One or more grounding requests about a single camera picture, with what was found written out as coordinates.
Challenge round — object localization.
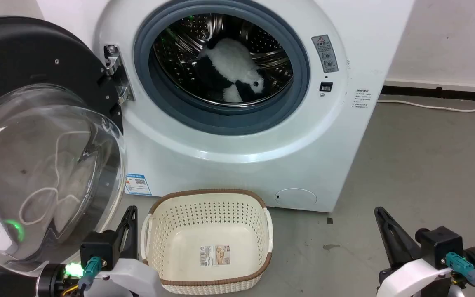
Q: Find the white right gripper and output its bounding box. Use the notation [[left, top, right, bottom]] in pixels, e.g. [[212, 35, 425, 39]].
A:
[[374, 207, 454, 297]]

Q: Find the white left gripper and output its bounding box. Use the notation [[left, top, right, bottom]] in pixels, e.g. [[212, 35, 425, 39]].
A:
[[84, 205, 166, 297]]

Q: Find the washer door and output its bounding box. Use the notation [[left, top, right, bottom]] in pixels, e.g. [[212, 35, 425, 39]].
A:
[[0, 16, 128, 276]]

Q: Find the white front-load washing machine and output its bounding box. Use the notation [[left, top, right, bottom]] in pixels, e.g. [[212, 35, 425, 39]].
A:
[[36, 0, 415, 213]]

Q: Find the metal door hinge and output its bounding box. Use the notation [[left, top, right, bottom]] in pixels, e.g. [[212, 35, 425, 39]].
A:
[[103, 44, 135, 104]]

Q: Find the blue energy label sticker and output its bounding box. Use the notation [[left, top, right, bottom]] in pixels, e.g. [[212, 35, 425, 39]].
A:
[[124, 173, 152, 196]]

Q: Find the cream plastic laundry basket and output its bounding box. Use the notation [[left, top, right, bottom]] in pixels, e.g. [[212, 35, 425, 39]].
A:
[[140, 189, 274, 296]]

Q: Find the paper label with barcode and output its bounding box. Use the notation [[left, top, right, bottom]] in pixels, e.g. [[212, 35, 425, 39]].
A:
[[199, 245, 231, 267]]

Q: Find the round drain filter cover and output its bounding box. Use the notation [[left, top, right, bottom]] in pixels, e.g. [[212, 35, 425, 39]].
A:
[[275, 188, 317, 207]]

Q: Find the small printed text sticker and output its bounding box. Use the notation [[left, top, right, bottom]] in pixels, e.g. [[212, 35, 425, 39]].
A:
[[352, 88, 373, 110]]

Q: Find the black baseboard strip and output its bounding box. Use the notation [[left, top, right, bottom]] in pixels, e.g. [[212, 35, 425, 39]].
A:
[[382, 85, 475, 103]]

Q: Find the black and white panda plush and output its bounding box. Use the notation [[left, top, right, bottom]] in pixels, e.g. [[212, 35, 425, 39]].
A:
[[192, 34, 272, 104]]

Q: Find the stainless steel drum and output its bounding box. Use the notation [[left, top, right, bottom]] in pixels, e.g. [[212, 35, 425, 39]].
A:
[[152, 13, 294, 107]]

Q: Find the grey warning sticker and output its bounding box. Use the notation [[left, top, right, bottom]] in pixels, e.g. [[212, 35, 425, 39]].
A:
[[311, 35, 339, 74]]

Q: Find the teal left camera cable connector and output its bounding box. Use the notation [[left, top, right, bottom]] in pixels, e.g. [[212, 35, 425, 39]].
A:
[[77, 256, 103, 290]]

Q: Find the teal camera cable connector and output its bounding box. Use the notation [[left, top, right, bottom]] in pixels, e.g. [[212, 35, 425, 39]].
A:
[[445, 252, 475, 286], [77, 256, 103, 290]]

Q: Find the teal right camera cable connector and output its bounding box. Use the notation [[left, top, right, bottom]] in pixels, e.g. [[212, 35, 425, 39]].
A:
[[445, 252, 475, 286]]

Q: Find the white floor cable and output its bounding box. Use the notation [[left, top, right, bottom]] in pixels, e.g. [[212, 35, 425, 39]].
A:
[[377, 99, 475, 113]]

